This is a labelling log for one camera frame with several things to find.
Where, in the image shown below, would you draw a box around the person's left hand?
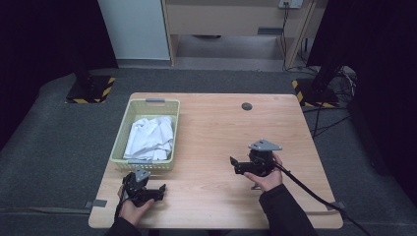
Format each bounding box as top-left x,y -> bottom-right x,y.
116,185 -> 155,228

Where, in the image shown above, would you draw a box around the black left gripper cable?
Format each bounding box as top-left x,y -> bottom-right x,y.
113,191 -> 130,221

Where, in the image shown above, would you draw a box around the dark curtain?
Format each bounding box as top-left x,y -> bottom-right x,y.
306,0 -> 417,206
0,0 -> 120,149

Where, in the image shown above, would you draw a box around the white power strip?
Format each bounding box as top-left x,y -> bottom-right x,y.
277,0 -> 305,10

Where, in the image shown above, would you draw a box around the pale green plastic basket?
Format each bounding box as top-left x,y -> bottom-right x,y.
109,97 -> 181,172

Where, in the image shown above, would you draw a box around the white shirt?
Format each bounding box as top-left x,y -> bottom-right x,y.
123,115 -> 175,162

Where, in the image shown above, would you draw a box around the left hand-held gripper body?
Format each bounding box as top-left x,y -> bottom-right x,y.
121,166 -> 161,208

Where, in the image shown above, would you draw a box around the white cabinet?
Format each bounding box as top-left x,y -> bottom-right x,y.
96,0 -> 172,62

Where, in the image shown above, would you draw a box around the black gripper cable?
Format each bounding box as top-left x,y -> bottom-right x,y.
113,191 -> 130,221
270,160 -> 373,236

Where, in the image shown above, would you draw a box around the grey tape strip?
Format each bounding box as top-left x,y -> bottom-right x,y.
85,199 -> 108,209
328,200 -> 346,211

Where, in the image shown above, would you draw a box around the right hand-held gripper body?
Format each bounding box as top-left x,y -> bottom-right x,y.
240,139 -> 283,178

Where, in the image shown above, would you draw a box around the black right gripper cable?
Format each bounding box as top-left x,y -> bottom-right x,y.
270,160 -> 373,236

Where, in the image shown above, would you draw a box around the black floor cables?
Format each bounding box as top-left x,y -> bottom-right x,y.
301,63 -> 359,140

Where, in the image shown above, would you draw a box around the person's right hand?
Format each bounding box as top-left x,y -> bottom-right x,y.
243,152 -> 284,193

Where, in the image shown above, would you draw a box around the black stand with striped base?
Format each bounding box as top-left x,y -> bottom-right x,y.
291,62 -> 345,109
65,57 -> 117,105

